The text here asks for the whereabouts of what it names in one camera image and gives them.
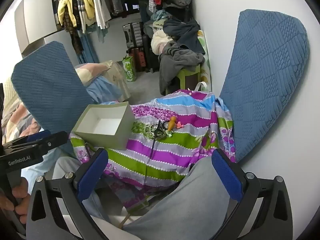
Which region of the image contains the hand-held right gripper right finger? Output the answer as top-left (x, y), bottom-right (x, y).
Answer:
top-left (211, 148), bottom-right (293, 240)

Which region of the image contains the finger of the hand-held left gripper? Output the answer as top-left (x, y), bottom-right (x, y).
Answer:
top-left (0, 131), bottom-right (68, 155)
top-left (2, 129), bottom-right (52, 147)

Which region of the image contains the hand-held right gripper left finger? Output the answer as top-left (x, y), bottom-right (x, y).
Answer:
top-left (26, 148), bottom-right (109, 240)

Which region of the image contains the grey-green cardboard box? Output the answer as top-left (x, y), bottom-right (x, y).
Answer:
top-left (72, 102), bottom-right (135, 150)

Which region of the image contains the slim metal stick with ring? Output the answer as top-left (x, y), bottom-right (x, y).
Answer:
top-left (149, 121), bottom-right (161, 161)

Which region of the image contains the orange gourd pendant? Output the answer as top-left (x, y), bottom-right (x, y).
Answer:
top-left (167, 116), bottom-right (177, 132)

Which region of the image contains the person's left hand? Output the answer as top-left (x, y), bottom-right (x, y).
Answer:
top-left (0, 179), bottom-right (32, 224)

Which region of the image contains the pastel checked blanket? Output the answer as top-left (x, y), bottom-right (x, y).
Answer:
top-left (0, 76), bottom-right (42, 143)

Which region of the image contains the person's left leg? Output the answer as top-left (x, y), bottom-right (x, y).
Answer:
top-left (21, 152), bottom-right (110, 223)

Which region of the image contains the blue quilted cushion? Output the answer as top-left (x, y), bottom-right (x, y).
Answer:
top-left (219, 9), bottom-right (310, 163)
top-left (10, 41), bottom-right (94, 157)

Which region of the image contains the colourful striped floral cloth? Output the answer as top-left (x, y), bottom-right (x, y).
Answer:
top-left (69, 90), bottom-right (237, 210)

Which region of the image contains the light blue bed sheet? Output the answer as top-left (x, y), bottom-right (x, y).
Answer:
top-left (86, 76), bottom-right (125, 103)

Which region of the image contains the pink cream checked pillow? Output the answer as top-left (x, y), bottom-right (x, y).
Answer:
top-left (74, 61), bottom-right (113, 85)

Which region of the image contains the beige floral bed cover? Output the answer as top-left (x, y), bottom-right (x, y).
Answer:
top-left (100, 61), bottom-right (132, 101)

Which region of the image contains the green shopping bag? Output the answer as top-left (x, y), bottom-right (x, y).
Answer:
top-left (122, 56), bottom-right (137, 82)

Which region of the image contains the green plastic stool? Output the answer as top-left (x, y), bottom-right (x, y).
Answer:
top-left (179, 65), bottom-right (202, 93)

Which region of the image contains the floral printed board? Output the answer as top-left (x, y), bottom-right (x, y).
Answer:
top-left (197, 30), bottom-right (213, 92)

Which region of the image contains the white cabinet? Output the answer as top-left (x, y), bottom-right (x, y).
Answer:
top-left (14, 0), bottom-right (60, 55)

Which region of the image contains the red suitcase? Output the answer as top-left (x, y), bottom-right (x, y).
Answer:
top-left (129, 47), bottom-right (147, 73)

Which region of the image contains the grey fleece garment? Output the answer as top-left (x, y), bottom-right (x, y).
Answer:
top-left (159, 41), bottom-right (206, 95)

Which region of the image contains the black suitcase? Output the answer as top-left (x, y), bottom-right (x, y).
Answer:
top-left (142, 34), bottom-right (161, 73)

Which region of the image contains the grey hard suitcase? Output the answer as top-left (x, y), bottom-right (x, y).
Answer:
top-left (122, 22), bottom-right (145, 49)

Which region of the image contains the row of hanging clothes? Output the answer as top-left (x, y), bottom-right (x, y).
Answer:
top-left (56, 0), bottom-right (192, 64)

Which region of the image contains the cream fluffy blanket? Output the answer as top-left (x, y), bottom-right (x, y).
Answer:
top-left (151, 29), bottom-right (175, 55)

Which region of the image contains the dark navy garment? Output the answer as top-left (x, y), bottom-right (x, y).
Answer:
top-left (162, 17), bottom-right (206, 55)

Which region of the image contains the silver ball chain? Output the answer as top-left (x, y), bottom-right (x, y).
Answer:
top-left (146, 123), bottom-right (157, 137)

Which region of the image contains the white bag handle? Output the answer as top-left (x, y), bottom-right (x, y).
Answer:
top-left (194, 81), bottom-right (208, 92)

